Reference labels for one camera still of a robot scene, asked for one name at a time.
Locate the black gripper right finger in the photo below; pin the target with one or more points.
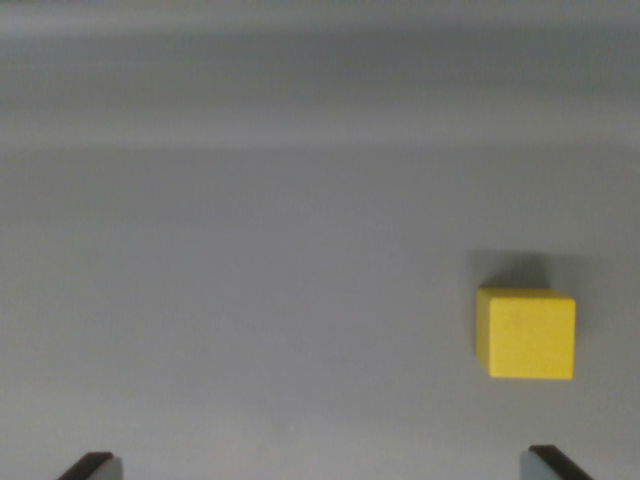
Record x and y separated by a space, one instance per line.
547 466

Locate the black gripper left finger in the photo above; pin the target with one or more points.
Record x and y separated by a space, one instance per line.
95 467

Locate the yellow cube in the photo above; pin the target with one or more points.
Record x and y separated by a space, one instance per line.
530 337

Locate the grey plastic bin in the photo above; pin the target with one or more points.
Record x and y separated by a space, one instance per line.
250 225

